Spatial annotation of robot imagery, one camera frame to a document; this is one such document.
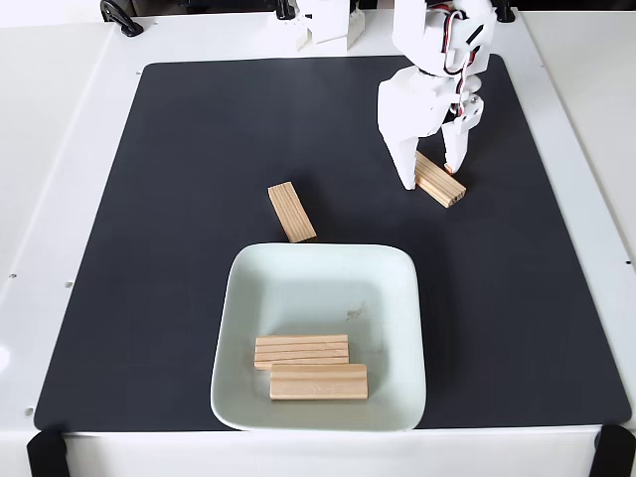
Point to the grooved wooden block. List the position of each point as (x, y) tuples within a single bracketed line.
[(439, 181), (292, 212), (301, 348)]

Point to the smooth wooden block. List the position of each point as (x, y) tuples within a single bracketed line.
[(319, 382)]

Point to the pale green square plate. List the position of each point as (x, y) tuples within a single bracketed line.
[(308, 298)]

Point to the black table clamp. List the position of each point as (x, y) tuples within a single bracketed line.
[(506, 12), (119, 17), (283, 9)]

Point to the black table mat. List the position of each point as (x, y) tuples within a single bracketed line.
[(149, 298)]

